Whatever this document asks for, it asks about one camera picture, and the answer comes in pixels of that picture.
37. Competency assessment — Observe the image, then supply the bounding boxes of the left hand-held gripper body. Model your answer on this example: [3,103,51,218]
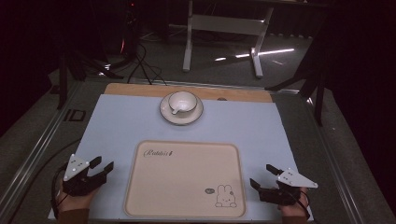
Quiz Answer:
[62,153,108,197]

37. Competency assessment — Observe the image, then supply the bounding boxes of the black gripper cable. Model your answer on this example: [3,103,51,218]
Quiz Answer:
[50,163,68,220]
[290,189,313,219]

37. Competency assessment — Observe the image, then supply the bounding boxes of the white cup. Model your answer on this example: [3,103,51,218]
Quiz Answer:
[167,91,199,116]

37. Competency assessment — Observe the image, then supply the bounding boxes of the black floor cable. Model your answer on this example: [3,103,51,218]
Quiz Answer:
[29,137,82,190]

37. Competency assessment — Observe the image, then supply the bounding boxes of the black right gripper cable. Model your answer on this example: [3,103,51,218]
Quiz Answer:
[290,189,313,219]

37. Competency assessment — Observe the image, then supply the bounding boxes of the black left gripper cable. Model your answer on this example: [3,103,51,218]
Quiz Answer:
[50,163,68,220]

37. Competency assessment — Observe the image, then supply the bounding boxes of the metal floor rail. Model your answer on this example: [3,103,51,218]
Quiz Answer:
[306,96,366,224]
[0,79,84,217]

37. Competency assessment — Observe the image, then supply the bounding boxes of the white metal table frame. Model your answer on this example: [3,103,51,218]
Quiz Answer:
[182,0,276,79]

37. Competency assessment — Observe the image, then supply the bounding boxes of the person's right hand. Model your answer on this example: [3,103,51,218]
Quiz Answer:
[277,188,310,217]

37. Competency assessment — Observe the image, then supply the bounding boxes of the black floor cables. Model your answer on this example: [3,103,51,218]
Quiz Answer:
[126,42,168,87]

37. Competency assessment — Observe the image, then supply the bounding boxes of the white saucer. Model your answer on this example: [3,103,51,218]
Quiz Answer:
[159,92,205,127]

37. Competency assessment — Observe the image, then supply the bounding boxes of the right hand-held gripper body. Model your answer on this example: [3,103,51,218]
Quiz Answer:
[257,167,319,207]

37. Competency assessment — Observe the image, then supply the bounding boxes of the black device with red lights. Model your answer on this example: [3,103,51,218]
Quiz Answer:
[119,0,140,64]

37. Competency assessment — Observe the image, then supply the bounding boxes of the light blue table mat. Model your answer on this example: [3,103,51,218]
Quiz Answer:
[48,93,314,223]

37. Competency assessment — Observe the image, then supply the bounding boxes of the person's left hand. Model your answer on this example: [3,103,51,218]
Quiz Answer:
[56,187,101,213]

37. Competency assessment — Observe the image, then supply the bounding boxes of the beige tray with rabbit print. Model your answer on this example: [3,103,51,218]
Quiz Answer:
[123,139,248,219]

